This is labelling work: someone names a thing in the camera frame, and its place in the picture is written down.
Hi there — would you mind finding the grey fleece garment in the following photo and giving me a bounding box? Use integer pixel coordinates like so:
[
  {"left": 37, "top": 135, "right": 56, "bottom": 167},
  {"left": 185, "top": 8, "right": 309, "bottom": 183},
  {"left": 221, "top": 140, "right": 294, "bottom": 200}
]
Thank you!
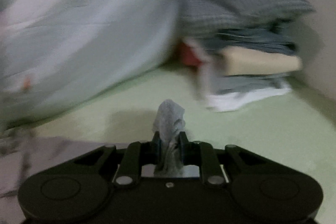
[{"left": 0, "top": 98, "right": 188, "bottom": 198}]

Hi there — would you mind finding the stack of folded clothes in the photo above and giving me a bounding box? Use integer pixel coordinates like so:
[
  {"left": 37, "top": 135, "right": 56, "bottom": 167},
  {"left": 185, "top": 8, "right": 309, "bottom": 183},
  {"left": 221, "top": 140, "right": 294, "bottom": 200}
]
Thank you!
[{"left": 179, "top": 0, "right": 314, "bottom": 112}]

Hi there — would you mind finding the pale green storage bag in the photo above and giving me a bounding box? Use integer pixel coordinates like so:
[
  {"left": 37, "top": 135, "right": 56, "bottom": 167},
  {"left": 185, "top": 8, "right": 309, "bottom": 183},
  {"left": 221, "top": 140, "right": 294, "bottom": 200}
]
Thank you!
[{"left": 1, "top": 0, "right": 178, "bottom": 128}]

